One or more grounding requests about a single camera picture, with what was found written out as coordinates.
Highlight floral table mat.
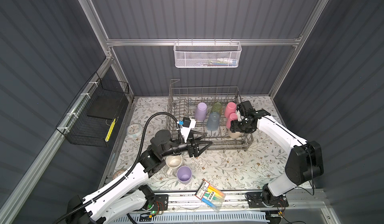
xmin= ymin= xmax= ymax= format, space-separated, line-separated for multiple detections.
xmin=110 ymin=96 xmax=288 ymax=191

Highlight pens in wall basket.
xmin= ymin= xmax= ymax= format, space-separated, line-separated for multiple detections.
xmin=198 ymin=58 xmax=238 ymax=68

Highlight lilac cup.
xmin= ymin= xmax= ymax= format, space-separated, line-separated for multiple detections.
xmin=195 ymin=102 xmax=208 ymax=121

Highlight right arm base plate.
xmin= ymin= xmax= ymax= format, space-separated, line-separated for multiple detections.
xmin=245 ymin=191 xmax=289 ymax=208

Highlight white ceramic mug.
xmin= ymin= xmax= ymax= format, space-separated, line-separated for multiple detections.
xmin=166 ymin=155 xmax=183 ymax=176

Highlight pink cup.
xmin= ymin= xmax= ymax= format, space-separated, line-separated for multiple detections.
xmin=226 ymin=112 xmax=238 ymax=130
xmin=225 ymin=102 xmax=237 ymax=118

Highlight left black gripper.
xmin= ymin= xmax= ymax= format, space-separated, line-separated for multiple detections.
xmin=159 ymin=129 xmax=211 ymax=160

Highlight white wire wall basket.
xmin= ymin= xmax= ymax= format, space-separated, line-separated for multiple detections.
xmin=173 ymin=41 xmax=242 ymax=68

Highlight green translucent cup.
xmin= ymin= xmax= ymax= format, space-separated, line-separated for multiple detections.
xmin=211 ymin=101 xmax=223 ymax=116

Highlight blue translucent cup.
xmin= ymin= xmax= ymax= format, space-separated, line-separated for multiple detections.
xmin=207 ymin=112 xmax=221 ymax=131

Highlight beige cup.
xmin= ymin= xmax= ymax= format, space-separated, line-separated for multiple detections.
xmin=228 ymin=130 xmax=242 ymax=139

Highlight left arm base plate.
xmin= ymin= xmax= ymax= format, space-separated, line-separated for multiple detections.
xmin=141 ymin=194 xmax=169 ymax=212

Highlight purple cup front row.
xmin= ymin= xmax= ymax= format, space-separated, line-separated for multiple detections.
xmin=177 ymin=166 xmax=193 ymax=185

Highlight grey wire dish rack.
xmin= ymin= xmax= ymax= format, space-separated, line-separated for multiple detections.
xmin=167 ymin=79 xmax=254 ymax=151

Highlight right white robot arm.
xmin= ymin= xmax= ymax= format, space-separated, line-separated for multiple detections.
xmin=230 ymin=101 xmax=324 ymax=207

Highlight highlighter marker pack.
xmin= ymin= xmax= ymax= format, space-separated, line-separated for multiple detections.
xmin=195 ymin=179 xmax=226 ymax=212

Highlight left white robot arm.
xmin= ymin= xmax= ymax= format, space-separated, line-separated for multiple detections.
xmin=55 ymin=117 xmax=213 ymax=224

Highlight black wire side basket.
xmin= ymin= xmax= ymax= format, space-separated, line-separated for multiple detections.
xmin=56 ymin=73 xmax=130 ymax=147

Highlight yellow marker pen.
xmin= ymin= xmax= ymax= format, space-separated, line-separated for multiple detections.
xmin=105 ymin=118 xmax=117 ymax=142

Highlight tape roll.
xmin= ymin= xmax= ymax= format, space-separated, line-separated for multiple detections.
xmin=113 ymin=169 xmax=126 ymax=180

